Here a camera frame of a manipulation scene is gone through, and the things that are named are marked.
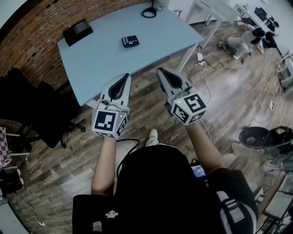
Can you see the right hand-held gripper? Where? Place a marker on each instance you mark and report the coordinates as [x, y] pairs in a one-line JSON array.
[[192, 102]]

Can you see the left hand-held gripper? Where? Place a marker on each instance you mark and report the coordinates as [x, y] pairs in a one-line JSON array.
[[105, 121]]

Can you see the black calculator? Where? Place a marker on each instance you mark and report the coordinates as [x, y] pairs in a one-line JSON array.
[[130, 41]]

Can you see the person's left forearm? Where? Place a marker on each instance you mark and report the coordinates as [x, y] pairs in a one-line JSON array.
[[104, 166]]

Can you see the person's right forearm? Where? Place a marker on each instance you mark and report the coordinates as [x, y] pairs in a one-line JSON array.
[[203, 148]]

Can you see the white power strip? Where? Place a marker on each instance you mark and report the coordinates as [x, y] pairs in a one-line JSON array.
[[200, 59]]

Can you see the person's white shoe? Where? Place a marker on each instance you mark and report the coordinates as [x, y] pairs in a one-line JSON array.
[[152, 137]]

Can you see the black box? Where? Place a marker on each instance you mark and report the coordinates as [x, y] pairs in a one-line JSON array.
[[76, 33]]

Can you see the black desk lamp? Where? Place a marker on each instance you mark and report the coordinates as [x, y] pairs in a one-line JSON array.
[[148, 10]]

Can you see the white desk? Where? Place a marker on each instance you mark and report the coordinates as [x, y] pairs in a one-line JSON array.
[[213, 11]]

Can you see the black office chair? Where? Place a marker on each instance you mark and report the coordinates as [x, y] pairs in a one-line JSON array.
[[34, 107]]

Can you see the black device with screen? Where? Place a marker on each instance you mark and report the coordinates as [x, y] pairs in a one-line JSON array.
[[198, 171]]

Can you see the black round container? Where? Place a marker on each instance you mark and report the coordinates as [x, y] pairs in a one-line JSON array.
[[251, 137]]

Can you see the person's black shirt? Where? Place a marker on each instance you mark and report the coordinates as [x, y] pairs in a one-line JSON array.
[[160, 194]]

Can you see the checkered cloth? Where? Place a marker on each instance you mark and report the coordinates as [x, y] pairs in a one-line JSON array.
[[4, 148]]

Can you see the black bag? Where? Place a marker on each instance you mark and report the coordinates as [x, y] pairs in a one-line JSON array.
[[10, 182]]

